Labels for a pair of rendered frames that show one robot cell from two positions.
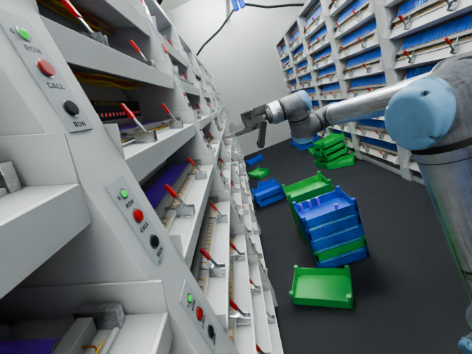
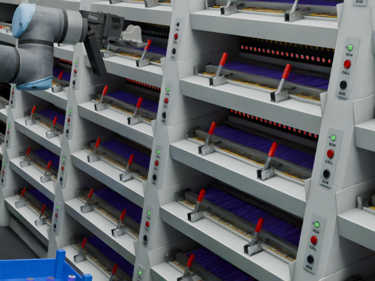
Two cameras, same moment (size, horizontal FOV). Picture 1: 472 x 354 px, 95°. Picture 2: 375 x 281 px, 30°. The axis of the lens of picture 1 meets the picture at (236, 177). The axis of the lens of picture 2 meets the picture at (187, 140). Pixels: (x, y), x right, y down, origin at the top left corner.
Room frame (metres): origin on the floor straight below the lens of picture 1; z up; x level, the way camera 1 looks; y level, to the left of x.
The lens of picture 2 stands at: (2.60, -1.15, 1.01)
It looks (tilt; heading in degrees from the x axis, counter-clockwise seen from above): 8 degrees down; 141
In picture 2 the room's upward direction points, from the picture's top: 9 degrees clockwise
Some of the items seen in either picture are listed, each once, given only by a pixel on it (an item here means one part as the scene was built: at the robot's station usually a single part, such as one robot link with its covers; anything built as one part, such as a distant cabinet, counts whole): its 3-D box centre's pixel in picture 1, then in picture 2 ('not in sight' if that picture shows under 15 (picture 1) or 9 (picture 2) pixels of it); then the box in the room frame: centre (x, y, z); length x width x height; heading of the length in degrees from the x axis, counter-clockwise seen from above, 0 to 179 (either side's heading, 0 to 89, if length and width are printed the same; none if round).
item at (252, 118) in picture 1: (256, 119); (99, 29); (0.93, -0.17, 0.99); 0.12 x 0.08 x 0.09; 83
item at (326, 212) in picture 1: (322, 206); (18, 279); (1.10, -0.40, 0.36); 0.30 x 0.20 x 0.08; 83
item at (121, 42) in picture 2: not in sight; (120, 42); (0.96, -0.12, 0.96); 0.09 x 0.05 x 0.02; 83
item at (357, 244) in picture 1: (332, 238); not in sight; (1.10, -0.40, 0.12); 0.30 x 0.20 x 0.08; 83
